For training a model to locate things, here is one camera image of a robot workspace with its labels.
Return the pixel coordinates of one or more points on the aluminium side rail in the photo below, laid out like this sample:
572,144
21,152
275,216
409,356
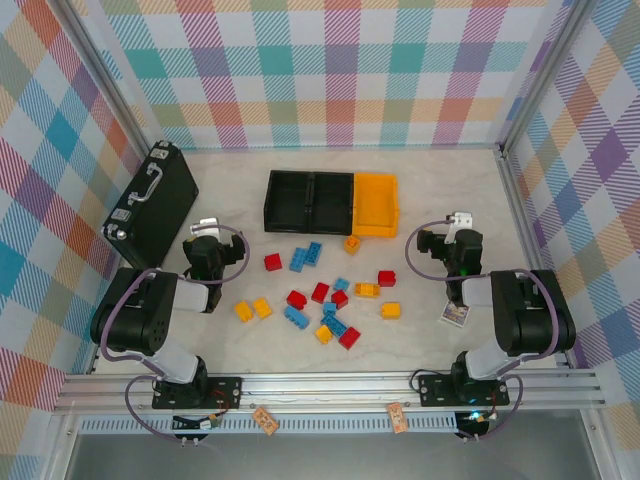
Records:
531,250

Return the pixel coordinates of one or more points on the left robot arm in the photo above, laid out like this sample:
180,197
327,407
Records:
135,315

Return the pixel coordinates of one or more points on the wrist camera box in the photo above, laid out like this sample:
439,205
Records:
207,225
462,220

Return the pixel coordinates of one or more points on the orange paper ticket tag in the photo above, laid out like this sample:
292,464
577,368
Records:
265,421
397,417

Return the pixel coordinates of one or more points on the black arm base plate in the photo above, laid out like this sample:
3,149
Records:
435,390
225,392

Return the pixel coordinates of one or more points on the red lego brick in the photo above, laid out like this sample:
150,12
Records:
320,291
349,337
296,299
273,261
339,298
386,278

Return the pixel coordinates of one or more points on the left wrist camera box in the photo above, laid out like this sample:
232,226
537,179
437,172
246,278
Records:
207,225

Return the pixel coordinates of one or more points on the yellow plastic bin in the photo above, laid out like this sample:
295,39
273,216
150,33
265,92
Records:
375,200

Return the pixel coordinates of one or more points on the aluminium frame post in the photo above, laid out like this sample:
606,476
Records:
542,75
111,75

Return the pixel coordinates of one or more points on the black plastic bin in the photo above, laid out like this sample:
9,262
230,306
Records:
287,200
332,202

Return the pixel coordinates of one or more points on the wide aluminium base rail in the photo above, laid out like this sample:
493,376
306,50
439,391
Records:
325,390

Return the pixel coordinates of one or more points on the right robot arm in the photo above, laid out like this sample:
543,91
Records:
530,315

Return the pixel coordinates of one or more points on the grey metal panel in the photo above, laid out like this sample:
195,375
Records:
325,457

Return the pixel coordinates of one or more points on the small power connector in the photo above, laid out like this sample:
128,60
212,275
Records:
477,419
210,424

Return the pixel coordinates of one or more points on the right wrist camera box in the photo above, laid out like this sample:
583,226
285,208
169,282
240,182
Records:
462,220

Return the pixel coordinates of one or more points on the small colourful printed card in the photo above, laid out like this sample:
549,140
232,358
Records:
454,314

